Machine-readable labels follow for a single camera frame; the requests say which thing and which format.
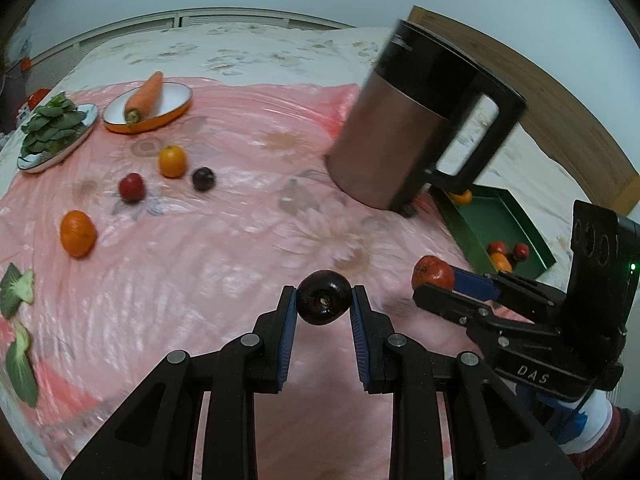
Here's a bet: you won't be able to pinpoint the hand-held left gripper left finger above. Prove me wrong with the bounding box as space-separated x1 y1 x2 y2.
60 285 300 480

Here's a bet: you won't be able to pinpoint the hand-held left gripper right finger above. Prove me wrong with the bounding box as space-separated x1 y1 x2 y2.
350 285 583 480

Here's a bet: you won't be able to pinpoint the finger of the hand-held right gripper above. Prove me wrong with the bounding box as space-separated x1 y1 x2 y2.
452 267 567 311
412 284 506 341

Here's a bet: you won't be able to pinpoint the red apple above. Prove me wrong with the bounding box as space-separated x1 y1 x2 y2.
411 255 456 291

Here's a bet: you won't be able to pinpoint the dark purple plum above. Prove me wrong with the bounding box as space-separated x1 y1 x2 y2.
192 166 217 192
296 270 352 326

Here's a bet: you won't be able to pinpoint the green cardboard box tray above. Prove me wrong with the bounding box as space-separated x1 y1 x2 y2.
432 183 557 281

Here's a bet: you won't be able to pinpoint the person's right forearm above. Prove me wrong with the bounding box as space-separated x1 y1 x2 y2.
572 407 640 480

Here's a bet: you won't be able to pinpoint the person's right hand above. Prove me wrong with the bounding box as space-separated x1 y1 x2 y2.
520 387 623 443

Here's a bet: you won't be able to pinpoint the wooden headboard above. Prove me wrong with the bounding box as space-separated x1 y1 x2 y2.
409 5 640 221

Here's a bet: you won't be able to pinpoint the black and copper kettle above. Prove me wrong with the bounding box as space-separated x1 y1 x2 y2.
326 19 528 217

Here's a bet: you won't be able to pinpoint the orange oval dish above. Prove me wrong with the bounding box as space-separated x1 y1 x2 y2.
102 82 194 134

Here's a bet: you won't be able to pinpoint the bok choy piece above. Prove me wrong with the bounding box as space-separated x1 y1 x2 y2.
0 263 35 318
6 322 40 408

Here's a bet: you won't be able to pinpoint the carrot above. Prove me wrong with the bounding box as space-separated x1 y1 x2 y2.
124 71 164 126

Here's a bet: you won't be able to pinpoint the white plate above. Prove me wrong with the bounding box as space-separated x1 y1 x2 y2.
17 103 99 174

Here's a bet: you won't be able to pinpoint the pile of green leaves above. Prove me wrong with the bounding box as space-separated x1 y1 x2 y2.
21 92 87 153

